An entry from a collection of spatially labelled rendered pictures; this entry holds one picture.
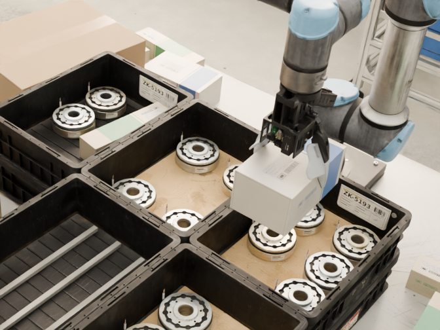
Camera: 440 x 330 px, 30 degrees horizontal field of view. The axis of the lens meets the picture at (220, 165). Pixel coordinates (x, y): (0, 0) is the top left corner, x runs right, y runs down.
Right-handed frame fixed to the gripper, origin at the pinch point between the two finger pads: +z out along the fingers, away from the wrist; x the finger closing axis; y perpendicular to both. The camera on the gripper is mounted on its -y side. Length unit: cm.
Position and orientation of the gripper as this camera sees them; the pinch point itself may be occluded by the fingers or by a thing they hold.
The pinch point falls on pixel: (290, 169)
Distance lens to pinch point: 152.3
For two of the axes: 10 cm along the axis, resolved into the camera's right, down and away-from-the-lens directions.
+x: 8.2, 4.2, -4.0
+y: -5.7, 4.8, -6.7
